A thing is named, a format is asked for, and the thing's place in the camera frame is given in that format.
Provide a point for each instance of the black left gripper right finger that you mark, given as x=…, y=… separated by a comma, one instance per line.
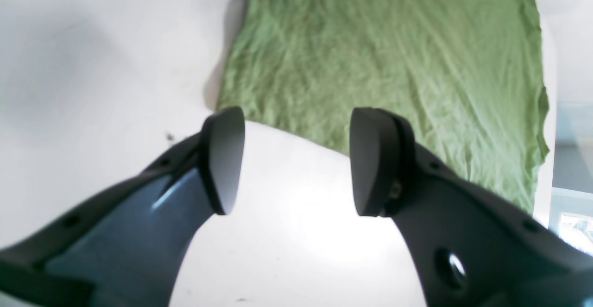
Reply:
x=470, y=247

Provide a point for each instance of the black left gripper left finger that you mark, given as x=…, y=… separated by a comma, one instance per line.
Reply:
x=124, y=247

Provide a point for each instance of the green T-shirt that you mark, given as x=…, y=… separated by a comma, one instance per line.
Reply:
x=467, y=74

